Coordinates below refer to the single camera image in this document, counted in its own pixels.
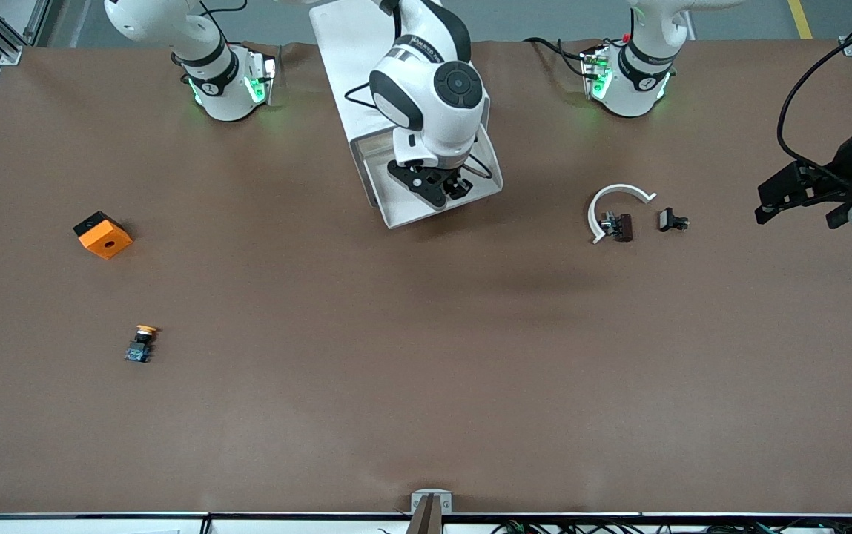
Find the white curved plastic part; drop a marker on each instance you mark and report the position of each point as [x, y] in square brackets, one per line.
[618, 188]

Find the brown paper table cover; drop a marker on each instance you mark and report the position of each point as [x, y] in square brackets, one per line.
[426, 356]

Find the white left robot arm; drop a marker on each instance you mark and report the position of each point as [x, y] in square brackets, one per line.
[629, 96]

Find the grey metal mounting bracket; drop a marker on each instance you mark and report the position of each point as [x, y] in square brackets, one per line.
[418, 495]

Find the small black switch component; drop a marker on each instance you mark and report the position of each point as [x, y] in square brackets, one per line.
[669, 219]

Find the brown camera post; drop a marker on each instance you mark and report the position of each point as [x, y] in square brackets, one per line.
[426, 519]

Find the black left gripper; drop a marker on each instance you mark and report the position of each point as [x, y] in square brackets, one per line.
[843, 172]

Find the orange and black button box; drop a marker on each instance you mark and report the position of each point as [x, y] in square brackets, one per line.
[107, 241]

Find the yellow mushroom push button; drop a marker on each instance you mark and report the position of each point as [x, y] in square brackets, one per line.
[141, 348]

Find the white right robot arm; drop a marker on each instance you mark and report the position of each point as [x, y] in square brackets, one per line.
[426, 89]

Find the white table edge rail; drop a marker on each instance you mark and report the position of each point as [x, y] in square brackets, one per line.
[62, 525]

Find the dark brown switch component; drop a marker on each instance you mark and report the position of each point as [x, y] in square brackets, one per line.
[623, 227]

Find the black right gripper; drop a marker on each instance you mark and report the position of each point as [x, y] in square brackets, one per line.
[457, 185]

